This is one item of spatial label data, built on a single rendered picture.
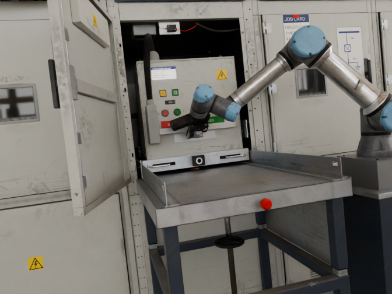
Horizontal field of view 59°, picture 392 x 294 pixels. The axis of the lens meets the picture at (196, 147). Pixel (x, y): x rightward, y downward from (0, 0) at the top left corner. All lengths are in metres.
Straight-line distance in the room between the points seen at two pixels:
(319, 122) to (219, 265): 0.89
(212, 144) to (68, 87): 0.90
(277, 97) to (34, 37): 1.15
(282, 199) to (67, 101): 0.67
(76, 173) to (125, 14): 0.90
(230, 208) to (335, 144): 1.07
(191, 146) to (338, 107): 0.81
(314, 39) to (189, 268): 1.15
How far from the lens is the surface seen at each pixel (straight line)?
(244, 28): 1.82
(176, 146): 1.68
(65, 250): 1.67
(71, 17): 1.24
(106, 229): 1.64
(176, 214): 0.96
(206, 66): 1.75
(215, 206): 0.99
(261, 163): 1.66
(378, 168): 1.46
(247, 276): 1.87
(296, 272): 1.97
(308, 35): 1.38
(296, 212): 1.47
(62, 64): 1.04
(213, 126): 1.68
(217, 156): 1.72
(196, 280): 1.79
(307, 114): 1.87
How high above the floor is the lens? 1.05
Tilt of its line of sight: 3 degrees down
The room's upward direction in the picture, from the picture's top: 6 degrees counter-clockwise
